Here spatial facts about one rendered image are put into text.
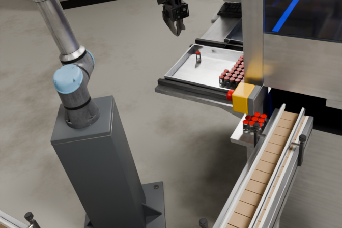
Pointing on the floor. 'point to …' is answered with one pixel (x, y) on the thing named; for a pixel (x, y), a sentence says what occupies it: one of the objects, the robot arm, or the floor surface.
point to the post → (253, 32)
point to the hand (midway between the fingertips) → (176, 32)
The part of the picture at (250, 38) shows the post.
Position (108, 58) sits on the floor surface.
